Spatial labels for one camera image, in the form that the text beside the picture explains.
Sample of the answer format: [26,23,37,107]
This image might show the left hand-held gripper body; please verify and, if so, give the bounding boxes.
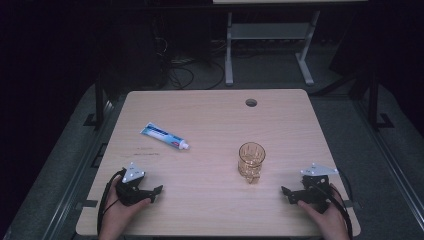
[115,162,147,207]

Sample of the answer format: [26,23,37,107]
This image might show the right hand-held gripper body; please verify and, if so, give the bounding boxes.
[298,162,340,215]

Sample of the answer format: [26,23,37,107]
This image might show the person's left hand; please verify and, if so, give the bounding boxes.
[98,178,153,240]

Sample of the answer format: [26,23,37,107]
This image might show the person's right hand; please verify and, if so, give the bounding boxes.
[297,183,352,240]

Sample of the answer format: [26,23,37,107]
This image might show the amber cut glass cup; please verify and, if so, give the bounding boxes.
[237,141,267,185]

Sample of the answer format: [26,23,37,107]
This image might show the white and blue toothpaste tube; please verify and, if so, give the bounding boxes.
[139,122,191,151]

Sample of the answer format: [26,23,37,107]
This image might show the black metal stand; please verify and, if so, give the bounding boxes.
[83,78,111,129]
[364,71,395,132]

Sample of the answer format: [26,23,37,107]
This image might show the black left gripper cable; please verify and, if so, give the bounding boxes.
[96,169,127,236]

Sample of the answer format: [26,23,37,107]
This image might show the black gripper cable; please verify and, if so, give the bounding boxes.
[96,169,127,236]
[313,181,355,240]

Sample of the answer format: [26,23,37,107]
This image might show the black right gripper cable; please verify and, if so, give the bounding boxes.
[313,181,355,240]

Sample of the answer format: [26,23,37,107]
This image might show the metal floor rail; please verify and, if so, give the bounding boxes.
[41,98,116,240]
[353,98,424,233]

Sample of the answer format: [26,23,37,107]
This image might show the black floor cables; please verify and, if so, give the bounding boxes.
[163,36,228,91]

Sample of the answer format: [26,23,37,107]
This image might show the white metal desk frame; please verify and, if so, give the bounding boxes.
[213,0,368,88]

